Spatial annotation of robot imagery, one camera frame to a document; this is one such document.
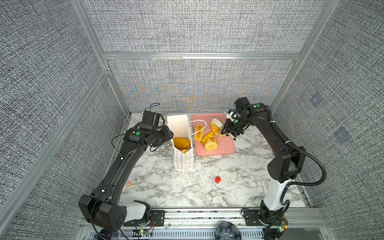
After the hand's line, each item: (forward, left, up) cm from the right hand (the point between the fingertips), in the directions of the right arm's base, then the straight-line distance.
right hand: (224, 132), depth 84 cm
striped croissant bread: (+8, +14, -15) cm, 22 cm away
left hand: (-6, +28, +7) cm, 30 cm away
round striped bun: (+10, +7, -16) cm, 20 cm away
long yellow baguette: (-15, +22, +5) cm, 27 cm away
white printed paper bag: (+6, +26, -2) cm, 27 cm away
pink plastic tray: (+4, -4, -18) cm, 19 cm away
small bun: (+5, +4, 0) cm, 6 cm away
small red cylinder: (-20, +4, -18) cm, 27 cm away
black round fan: (-44, +2, -18) cm, 48 cm away
